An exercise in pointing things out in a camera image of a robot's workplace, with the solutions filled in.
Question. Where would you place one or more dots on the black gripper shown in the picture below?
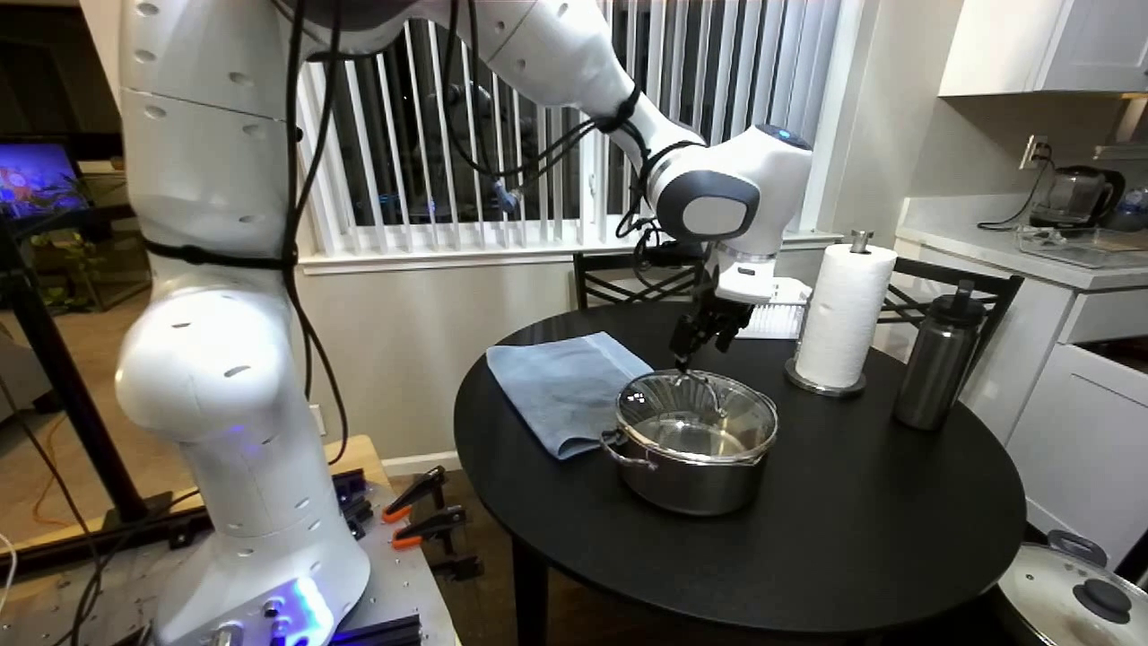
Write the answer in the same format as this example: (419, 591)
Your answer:
(724, 316)

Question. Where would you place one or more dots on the glass pot lid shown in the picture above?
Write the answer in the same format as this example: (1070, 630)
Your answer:
(701, 408)

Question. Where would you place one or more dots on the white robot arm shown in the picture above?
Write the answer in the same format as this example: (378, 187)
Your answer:
(218, 360)

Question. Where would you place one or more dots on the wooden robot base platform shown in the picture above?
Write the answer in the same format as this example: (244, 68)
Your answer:
(408, 588)

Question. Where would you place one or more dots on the stainless steel pot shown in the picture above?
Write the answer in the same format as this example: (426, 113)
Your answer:
(686, 487)

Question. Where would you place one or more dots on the white paper towel roll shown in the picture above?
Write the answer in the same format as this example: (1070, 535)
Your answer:
(844, 310)

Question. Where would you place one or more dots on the blue towel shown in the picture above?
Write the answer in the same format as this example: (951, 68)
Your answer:
(560, 390)

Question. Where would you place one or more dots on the steel tumbler with black lid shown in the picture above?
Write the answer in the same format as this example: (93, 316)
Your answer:
(934, 370)

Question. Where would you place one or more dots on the black wooden chair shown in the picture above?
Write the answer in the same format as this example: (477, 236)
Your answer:
(957, 280)
(610, 280)

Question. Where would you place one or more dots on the white vertical window blinds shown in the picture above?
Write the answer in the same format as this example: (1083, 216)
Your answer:
(397, 145)

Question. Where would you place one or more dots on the white kitchen counter cabinet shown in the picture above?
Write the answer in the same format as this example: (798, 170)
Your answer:
(1079, 396)

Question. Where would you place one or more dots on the white appliance with black knobs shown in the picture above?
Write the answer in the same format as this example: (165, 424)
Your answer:
(1063, 598)

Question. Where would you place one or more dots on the white upper cabinet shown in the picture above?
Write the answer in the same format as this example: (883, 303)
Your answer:
(1040, 41)

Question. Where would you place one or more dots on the black tripod stand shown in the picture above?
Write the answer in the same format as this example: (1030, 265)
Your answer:
(73, 396)

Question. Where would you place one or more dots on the computer monitor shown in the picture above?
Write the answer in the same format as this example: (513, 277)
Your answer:
(37, 182)

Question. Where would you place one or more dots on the white wall outlet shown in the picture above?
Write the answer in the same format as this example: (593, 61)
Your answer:
(1036, 152)

